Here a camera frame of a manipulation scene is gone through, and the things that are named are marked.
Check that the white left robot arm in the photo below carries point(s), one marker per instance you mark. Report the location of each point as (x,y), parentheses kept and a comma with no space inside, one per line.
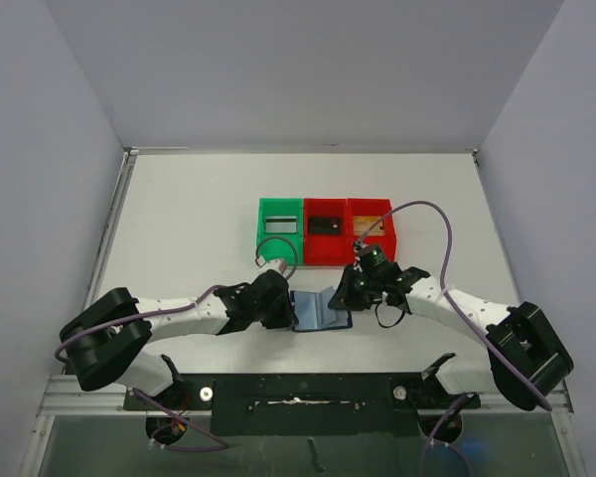
(105,343)

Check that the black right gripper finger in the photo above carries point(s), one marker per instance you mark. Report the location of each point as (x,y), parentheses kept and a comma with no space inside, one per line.
(353,305)
(341,294)

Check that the black credit card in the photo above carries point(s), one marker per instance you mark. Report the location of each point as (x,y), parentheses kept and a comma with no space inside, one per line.
(324,226)

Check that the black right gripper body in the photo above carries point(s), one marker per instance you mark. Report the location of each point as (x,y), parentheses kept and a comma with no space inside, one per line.
(345,291)

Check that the gold credit card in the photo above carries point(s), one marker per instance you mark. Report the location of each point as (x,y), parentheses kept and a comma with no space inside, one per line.
(370,225)

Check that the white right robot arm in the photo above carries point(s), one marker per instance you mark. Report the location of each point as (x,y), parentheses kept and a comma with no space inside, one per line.
(527,358)

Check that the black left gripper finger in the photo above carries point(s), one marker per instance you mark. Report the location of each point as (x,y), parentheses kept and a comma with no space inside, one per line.
(286,314)
(273,322)

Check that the right red plastic bin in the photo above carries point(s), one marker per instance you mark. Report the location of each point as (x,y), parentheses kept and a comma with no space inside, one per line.
(362,213)

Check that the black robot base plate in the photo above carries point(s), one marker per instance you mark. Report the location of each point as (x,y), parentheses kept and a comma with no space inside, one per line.
(315,404)

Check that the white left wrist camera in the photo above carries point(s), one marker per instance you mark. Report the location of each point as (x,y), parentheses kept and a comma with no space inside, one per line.
(276,264)

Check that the red plastic bin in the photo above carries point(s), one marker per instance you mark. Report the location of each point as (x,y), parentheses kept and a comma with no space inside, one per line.
(327,250)
(362,213)

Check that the green plastic bin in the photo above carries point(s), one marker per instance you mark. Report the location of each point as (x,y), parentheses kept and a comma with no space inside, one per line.
(290,246)

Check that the middle red plastic bin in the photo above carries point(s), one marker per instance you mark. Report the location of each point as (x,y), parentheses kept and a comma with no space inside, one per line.
(327,250)

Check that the aluminium table edge rail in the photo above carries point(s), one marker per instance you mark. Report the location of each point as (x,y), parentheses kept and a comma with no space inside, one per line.
(41,433)

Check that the silver credit card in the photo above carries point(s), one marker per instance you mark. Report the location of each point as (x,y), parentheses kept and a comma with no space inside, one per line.
(281,225)

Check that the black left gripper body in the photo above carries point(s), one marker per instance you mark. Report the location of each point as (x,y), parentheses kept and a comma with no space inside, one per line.
(262,310)

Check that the blue leather card holder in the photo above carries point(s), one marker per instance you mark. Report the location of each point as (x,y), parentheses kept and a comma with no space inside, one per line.
(314,315)

